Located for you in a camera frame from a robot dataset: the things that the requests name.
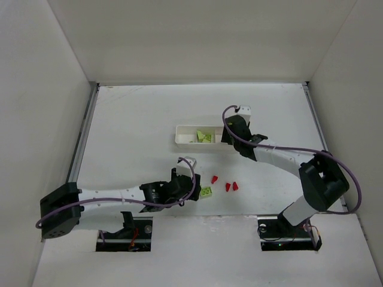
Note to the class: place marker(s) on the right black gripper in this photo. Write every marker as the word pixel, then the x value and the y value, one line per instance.
pixel 232 130

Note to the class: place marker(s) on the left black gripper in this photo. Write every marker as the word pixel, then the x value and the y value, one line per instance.
pixel 188 185

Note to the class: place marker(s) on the green 2x2 lego brick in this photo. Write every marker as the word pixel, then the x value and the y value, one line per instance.
pixel 206 138

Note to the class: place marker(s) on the green slope lego brick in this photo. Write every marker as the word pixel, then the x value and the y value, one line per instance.
pixel 200 136

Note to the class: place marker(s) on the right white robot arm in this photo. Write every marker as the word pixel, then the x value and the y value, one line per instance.
pixel 320 175

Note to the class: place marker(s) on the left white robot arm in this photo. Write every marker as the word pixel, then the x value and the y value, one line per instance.
pixel 69 208

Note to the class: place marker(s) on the white divided container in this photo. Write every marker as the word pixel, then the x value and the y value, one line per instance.
pixel 186 133

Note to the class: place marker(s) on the green 2x2 lego plate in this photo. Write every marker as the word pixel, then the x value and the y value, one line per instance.
pixel 206 192

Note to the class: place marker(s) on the red small lego piece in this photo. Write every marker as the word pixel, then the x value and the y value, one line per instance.
pixel 214 179

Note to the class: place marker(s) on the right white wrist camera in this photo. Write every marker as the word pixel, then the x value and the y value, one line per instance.
pixel 244 111

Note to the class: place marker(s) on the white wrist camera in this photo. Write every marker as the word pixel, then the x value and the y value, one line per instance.
pixel 244 111
pixel 185 166

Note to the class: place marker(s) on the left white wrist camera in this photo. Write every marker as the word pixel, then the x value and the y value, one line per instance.
pixel 185 166

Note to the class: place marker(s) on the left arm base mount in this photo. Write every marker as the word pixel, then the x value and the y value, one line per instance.
pixel 134 235

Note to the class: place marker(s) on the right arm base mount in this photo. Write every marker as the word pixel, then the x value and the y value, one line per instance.
pixel 276 234

